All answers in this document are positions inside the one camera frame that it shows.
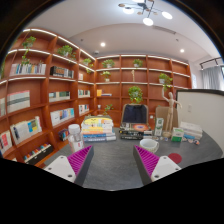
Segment stack of colourful books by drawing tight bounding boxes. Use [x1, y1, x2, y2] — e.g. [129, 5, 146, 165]
[80, 115, 118, 143]

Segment white partition with dark top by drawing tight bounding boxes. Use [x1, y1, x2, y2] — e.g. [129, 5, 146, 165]
[175, 88, 224, 156]

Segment dark upholstered chair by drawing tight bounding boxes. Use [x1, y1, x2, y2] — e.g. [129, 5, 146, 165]
[120, 103, 150, 126]

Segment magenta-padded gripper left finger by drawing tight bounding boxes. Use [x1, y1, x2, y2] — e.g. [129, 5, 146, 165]
[44, 144, 95, 188]

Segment ceiling air vent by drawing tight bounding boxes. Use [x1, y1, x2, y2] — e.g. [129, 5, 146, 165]
[152, 25, 177, 35]

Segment green and white carton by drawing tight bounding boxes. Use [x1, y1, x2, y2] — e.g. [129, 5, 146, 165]
[154, 117, 165, 138]

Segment yellow striped mug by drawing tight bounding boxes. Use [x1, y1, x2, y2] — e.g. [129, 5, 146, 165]
[139, 138, 160, 154]

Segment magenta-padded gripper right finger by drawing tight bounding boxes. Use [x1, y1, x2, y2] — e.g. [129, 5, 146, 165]
[132, 144, 183, 186]

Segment wooden artist mannequin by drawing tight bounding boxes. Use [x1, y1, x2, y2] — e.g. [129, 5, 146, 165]
[161, 87, 183, 139]

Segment flat round red coaster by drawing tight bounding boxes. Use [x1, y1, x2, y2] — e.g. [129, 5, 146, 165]
[167, 152, 183, 165]

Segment grey curtain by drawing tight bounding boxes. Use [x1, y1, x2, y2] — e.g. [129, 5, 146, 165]
[201, 65, 224, 91]

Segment wooden shelf unit with books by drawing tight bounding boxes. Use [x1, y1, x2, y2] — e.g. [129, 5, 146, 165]
[0, 27, 194, 168]

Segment small green white box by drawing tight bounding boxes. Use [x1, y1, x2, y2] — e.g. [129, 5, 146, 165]
[171, 127, 185, 143]

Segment black track light rail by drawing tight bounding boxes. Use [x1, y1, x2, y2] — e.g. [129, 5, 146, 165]
[199, 56, 224, 70]

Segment stack of white books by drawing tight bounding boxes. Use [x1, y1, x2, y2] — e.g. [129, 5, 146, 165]
[178, 121, 204, 141]

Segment branched ceiling lamp round bulbs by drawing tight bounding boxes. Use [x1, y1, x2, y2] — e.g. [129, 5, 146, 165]
[118, 0, 174, 27]

